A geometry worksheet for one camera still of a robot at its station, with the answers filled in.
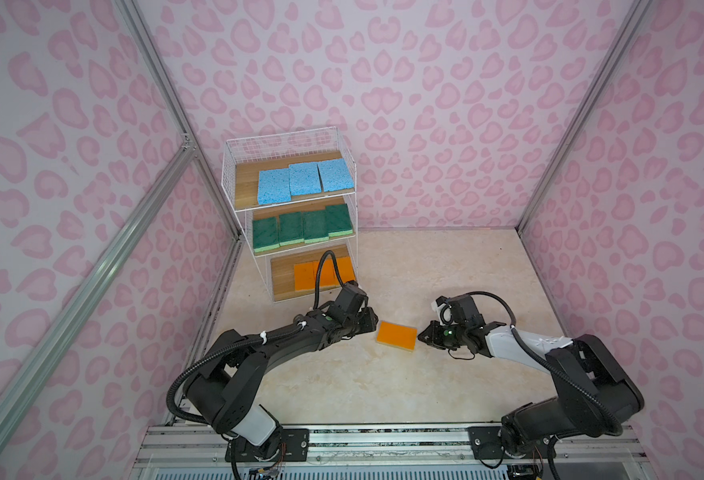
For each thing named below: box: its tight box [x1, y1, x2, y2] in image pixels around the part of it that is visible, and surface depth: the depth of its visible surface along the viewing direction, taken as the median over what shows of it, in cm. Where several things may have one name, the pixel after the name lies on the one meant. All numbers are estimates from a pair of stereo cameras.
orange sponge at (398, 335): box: [376, 320, 419, 351], surface depth 94 cm
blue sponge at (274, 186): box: [257, 168, 292, 205], surface depth 73 cm
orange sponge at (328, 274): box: [319, 258, 340, 287], surface depth 71 cm
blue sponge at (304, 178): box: [288, 162, 322, 196], surface depth 76 cm
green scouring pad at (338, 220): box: [326, 203, 353, 238], surface depth 88 cm
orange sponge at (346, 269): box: [336, 256, 357, 284], surface depth 108 cm
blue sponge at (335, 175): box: [317, 158, 355, 193], surface depth 76 cm
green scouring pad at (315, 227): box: [303, 210, 330, 244], surface depth 88 cm
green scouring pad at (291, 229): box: [279, 212, 305, 247], surface depth 86 cm
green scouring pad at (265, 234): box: [252, 217, 280, 253], surface depth 85 cm
